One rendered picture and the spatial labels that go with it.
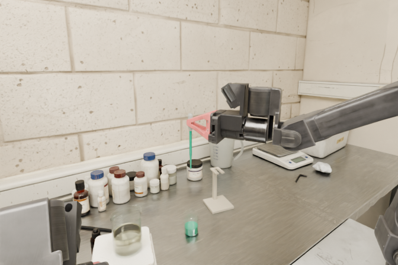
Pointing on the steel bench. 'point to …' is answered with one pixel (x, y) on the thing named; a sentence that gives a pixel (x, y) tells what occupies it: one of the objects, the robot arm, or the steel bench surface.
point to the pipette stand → (217, 202)
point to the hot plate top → (100, 244)
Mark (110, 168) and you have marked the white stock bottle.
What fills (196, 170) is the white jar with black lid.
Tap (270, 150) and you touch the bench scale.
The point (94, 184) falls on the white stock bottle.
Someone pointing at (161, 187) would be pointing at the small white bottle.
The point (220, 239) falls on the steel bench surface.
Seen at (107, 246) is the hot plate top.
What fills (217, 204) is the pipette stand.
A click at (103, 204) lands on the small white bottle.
